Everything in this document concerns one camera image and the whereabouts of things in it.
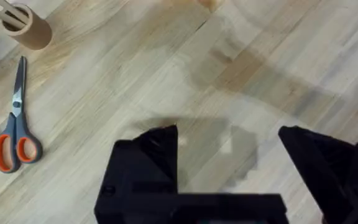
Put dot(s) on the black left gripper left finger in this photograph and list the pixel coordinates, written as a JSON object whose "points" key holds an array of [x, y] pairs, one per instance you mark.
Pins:
{"points": [[148, 168]]}

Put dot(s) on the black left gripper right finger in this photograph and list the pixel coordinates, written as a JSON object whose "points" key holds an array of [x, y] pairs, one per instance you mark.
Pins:
{"points": [[328, 168]]}

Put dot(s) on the brown cardboard tube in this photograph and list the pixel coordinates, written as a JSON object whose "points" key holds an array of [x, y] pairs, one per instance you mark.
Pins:
{"points": [[31, 28]]}

